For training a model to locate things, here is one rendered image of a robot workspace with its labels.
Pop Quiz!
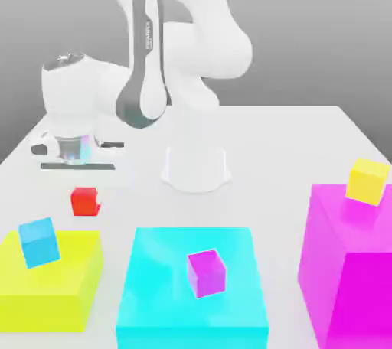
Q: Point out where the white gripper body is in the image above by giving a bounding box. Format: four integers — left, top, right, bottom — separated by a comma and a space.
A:
38, 159, 119, 185

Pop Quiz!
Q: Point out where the small red cube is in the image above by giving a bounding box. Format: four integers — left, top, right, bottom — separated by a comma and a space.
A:
70, 187, 103, 217

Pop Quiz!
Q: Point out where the small blue cube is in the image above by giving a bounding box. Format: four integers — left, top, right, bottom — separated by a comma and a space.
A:
18, 217, 62, 270

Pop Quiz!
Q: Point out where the small magenta cube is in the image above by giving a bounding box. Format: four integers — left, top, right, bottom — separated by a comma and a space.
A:
186, 248, 227, 300

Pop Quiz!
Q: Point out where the small yellow cube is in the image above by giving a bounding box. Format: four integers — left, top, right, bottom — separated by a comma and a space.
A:
345, 158, 392, 207

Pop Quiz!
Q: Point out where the large yellow box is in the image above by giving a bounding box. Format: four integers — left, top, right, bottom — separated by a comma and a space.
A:
0, 229, 105, 334

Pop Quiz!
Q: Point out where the large cyan box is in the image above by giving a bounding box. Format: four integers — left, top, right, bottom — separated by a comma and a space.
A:
115, 227, 271, 349

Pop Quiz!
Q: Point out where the large magenta box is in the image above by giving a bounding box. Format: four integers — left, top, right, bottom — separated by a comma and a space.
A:
297, 183, 392, 349

